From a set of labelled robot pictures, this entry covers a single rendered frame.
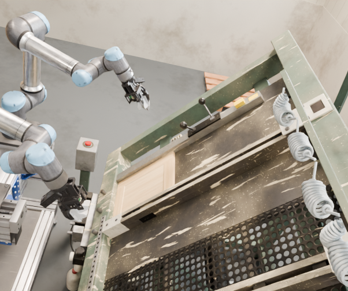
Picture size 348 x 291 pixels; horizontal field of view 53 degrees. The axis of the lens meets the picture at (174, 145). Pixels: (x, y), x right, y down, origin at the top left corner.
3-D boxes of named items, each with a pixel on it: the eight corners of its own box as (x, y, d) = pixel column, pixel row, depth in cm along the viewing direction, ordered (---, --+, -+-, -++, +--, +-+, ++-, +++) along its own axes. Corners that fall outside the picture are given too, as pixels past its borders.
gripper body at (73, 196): (84, 211, 121) (69, 188, 113) (62, 215, 122) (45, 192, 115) (89, 194, 127) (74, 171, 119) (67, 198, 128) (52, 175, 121)
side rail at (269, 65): (132, 156, 231) (121, 145, 225) (284, 63, 185) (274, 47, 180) (131, 161, 226) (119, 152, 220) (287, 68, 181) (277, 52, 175)
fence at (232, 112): (121, 178, 209) (117, 174, 207) (262, 95, 170) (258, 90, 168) (120, 184, 205) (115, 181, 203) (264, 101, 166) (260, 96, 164)
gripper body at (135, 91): (129, 105, 171) (117, 85, 164) (134, 94, 177) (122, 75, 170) (143, 102, 168) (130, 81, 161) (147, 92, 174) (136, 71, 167)
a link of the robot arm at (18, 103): (-3, 117, 186) (-6, 96, 177) (15, 105, 196) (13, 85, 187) (15, 126, 184) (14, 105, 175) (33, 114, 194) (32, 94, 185)
